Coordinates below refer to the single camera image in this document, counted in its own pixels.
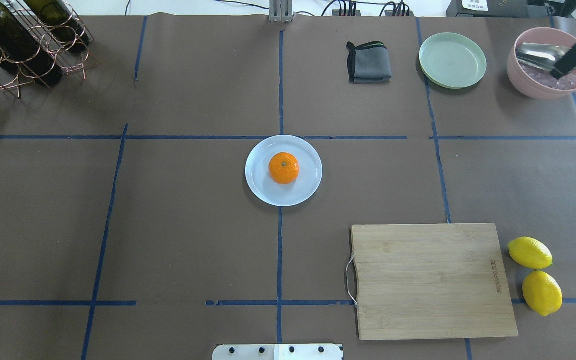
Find light blue plate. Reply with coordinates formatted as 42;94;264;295
244;135;323;207

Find orange mandarin fruit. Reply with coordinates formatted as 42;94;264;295
269;152;301;185

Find light green plate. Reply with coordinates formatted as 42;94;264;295
418;32;488;90

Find folded grey cloth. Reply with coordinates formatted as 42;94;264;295
346;41;393;84

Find black power strip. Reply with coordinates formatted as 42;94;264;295
321;0;414;18

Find bamboo cutting board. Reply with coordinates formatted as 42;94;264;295
350;223;519;341

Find black device box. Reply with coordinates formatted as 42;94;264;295
446;0;530;18

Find upper yellow lemon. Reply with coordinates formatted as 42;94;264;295
507;236;554;271

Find yellow lemon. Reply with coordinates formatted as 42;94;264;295
507;236;554;271
521;270;563;317

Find pink bowl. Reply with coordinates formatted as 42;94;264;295
506;27;576;100

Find lower yellow lemon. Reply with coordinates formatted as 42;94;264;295
521;270;563;317

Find right dark wine bottle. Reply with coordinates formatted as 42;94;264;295
25;0;90;54

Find dark wine bottle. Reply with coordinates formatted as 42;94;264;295
25;0;90;54
0;3;63;88

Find metal scoop spoon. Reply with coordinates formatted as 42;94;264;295
515;42;571;73

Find left dark wine bottle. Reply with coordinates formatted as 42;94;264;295
0;3;63;88

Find grey metal post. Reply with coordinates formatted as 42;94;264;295
269;0;294;23

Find white metal base plate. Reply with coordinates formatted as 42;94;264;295
212;343;345;360

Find copper wire wine rack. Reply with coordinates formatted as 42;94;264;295
0;0;99;98

